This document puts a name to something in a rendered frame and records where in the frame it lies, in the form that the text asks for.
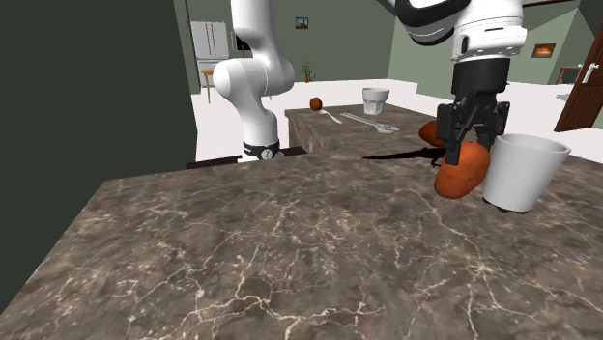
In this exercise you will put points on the silver wrench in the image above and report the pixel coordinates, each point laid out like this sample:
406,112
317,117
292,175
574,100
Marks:
370,122

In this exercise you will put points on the large orange sweet potato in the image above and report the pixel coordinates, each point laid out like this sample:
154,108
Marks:
464,174

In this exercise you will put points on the potted plant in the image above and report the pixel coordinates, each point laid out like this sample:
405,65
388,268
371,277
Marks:
308,71

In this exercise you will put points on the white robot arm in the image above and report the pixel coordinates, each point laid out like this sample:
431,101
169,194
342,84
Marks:
256,75

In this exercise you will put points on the white cup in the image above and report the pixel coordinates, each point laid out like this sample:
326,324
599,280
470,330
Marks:
523,172

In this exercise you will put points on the wooden chair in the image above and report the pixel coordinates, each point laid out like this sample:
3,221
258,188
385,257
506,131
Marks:
207,77

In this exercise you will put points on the dark robot stand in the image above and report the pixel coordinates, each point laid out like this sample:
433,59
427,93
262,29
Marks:
212,162

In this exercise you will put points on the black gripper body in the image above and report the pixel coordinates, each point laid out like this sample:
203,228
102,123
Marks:
479,77

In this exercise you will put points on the brown round fruit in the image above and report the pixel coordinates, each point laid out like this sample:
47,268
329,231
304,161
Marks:
315,104

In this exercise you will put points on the brown wooden door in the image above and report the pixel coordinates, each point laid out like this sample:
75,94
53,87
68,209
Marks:
582,94

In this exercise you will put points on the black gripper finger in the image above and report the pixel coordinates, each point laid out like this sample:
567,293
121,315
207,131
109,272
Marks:
451,127
494,122

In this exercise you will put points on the silver spoon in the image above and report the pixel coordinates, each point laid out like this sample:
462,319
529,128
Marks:
332,116

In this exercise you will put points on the clear glass cup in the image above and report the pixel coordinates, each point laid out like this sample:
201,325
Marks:
375,100

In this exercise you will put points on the small blue wall picture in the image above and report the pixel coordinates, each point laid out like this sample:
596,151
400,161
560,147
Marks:
302,23

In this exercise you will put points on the orange wall picture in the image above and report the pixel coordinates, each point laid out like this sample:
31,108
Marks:
543,50

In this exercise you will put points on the small orange sweet potato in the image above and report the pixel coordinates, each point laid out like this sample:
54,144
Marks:
428,134

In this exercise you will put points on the white fridge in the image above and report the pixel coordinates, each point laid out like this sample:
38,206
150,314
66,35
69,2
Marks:
209,42

